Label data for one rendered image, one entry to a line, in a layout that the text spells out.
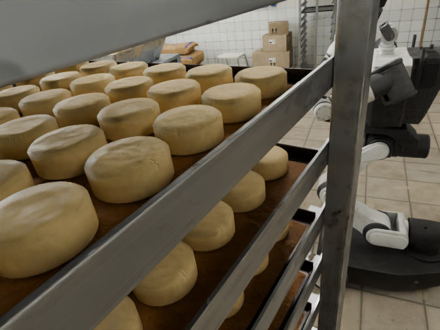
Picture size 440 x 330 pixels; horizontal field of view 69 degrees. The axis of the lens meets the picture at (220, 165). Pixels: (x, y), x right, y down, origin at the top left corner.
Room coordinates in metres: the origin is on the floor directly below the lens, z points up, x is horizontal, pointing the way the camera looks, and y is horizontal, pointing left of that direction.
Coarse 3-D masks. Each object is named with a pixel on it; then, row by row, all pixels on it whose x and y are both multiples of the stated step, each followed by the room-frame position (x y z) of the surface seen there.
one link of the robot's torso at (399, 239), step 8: (392, 216) 1.37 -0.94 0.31; (400, 216) 1.33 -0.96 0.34; (392, 224) 1.37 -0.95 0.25; (400, 224) 1.26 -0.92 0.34; (408, 224) 1.26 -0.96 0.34; (368, 232) 1.27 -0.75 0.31; (376, 232) 1.25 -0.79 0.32; (384, 232) 1.23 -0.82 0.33; (392, 232) 1.22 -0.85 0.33; (400, 232) 1.21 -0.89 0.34; (408, 232) 1.22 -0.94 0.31; (368, 240) 1.26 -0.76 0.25; (376, 240) 1.24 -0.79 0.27; (384, 240) 1.22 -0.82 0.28; (392, 240) 1.21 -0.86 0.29; (400, 240) 1.19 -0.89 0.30; (408, 240) 1.19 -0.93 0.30; (400, 248) 1.20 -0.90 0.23
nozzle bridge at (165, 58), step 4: (160, 56) 2.27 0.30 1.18; (164, 56) 2.25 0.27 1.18; (168, 56) 2.23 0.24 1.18; (172, 56) 2.22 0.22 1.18; (176, 56) 2.25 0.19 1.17; (156, 60) 2.16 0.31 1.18; (160, 60) 2.14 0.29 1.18; (164, 60) 2.12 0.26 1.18; (168, 60) 2.15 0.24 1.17; (172, 60) 2.27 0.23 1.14; (176, 60) 2.26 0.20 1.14; (180, 60) 2.29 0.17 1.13
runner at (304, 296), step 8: (312, 256) 0.34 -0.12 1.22; (320, 256) 0.31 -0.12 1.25; (320, 264) 0.30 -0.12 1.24; (312, 272) 0.29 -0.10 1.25; (320, 272) 0.31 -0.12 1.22; (312, 280) 0.28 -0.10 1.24; (304, 288) 0.26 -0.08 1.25; (312, 288) 0.28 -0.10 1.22; (304, 296) 0.26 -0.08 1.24; (296, 304) 0.24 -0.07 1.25; (304, 304) 0.26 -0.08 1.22; (296, 312) 0.23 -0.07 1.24; (288, 320) 0.24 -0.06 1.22; (296, 320) 0.23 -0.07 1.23; (288, 328) 0.22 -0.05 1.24
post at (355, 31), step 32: (352, 0) 0.30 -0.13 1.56; (352, 32) 0.30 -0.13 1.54; (352, 64) 0.29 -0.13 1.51; (352, 96) 0.29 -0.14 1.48; (352, 128) 0.29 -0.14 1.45; (352, 160) 0.29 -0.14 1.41; (352, 192) 0.29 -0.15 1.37; (352, 224) 0.31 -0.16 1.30; (320, 288) 0.31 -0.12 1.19; (320, 320) 0.30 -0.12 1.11
